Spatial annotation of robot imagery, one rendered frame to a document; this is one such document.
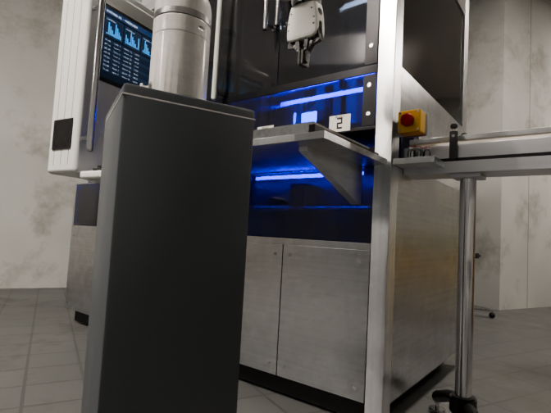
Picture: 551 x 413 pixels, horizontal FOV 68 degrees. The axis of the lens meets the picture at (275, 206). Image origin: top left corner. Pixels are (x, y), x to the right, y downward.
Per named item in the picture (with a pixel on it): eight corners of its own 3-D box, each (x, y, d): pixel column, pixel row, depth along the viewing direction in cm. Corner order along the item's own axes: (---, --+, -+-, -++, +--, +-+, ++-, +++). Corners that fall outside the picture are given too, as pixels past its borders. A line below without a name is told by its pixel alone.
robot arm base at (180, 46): (138, 89, 73) (146, -10, 74) (121, 114, 89) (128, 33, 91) (235, 110, 82) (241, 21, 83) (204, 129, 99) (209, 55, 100)
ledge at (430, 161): (407, 170, 142) (407, 165, 142) (446, 169, 134) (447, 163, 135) (392, 164, 131) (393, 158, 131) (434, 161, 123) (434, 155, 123)
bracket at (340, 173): (352, 204, 139) (354, 166, 139) (361, 204, 137) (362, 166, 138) (296, 193, 112) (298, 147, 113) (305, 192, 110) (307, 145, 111)
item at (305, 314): (188, 305, 330) (195, 197, 336) (460, 366, 205) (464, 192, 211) (62, 322, 251) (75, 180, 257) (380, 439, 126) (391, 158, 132)
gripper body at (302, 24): (328, 3, 114) (326, 42, 113) (298, 14, 120) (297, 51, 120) (314, -10, 108) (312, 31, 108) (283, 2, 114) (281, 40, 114)
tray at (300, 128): (302, 162, 149) (302, 153, 149) (368, 157, 133) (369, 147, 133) (239, 143, 122) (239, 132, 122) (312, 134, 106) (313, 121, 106)
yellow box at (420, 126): (405, 138, 136) (406, 117, 137) (426, 136, 132) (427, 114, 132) (397, 133, 130) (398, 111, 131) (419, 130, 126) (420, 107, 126)
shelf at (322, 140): (243, 177, 181) (243, 172, 181) (395, 169, 139) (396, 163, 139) (152, 157, 143) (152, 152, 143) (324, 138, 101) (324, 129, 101)
